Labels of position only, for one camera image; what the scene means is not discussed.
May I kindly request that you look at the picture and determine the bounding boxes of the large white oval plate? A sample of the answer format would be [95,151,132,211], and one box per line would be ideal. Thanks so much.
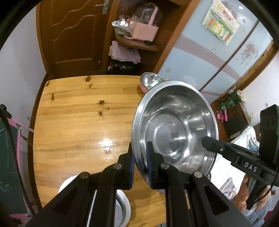
[57,175,131,226]

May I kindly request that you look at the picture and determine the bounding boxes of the wide stainless steel bowl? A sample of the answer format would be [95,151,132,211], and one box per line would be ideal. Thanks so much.
[131,80,218,182]

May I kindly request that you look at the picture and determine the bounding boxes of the pink steel-lined bowl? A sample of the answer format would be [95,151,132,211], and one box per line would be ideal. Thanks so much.
[139,72,164,94]

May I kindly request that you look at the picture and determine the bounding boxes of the person's right hand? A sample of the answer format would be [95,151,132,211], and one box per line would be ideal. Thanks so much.
[233,174,273,212]

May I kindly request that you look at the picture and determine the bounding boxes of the white patterned cloth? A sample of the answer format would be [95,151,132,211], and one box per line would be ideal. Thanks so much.
[210,126,260,200]

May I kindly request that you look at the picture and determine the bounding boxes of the dark wooden side cabinet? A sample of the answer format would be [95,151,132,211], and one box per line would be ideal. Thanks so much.
[210,95,251,142]

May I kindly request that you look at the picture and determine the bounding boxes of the pink toy on cabinet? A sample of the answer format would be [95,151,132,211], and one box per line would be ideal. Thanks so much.
[217,109,228,123]

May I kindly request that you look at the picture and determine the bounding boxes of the green packet on cabinet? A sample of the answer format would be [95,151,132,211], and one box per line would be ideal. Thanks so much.
[219,91,241,110]

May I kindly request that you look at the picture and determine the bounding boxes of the folded pink cloth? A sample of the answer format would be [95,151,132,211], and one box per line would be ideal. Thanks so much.
[109,41,141,64]

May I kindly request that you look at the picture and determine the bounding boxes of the brown wooden door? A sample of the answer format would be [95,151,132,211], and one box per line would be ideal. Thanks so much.
[36,1,119,79]

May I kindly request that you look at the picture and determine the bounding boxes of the wooden shelf unit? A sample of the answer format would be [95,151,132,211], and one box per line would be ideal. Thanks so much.
[105,1,199,75]

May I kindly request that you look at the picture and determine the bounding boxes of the pink basket on shelf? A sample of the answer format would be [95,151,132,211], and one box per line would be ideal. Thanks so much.
[129,3,163,42]

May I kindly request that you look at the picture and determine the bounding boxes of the green chalkboard pink frame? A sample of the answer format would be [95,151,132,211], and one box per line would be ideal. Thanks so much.
[1,104,34,224]

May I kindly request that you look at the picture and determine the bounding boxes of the colourful wall poster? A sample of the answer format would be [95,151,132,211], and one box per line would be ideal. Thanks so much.
[202,1,239,45]

